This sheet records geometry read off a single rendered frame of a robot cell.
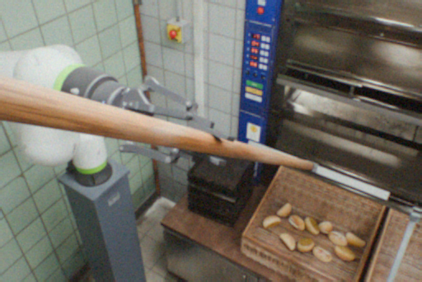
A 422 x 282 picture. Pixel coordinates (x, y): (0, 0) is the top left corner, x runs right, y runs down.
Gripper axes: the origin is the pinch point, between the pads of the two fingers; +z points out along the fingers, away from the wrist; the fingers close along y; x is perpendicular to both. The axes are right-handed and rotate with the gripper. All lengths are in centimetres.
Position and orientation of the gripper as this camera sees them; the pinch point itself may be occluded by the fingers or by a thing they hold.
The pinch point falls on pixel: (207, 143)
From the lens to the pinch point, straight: 59.5
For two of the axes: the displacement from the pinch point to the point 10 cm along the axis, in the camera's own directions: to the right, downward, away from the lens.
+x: -3.9, -1.0, -9.1
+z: 8.5, 3.4, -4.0
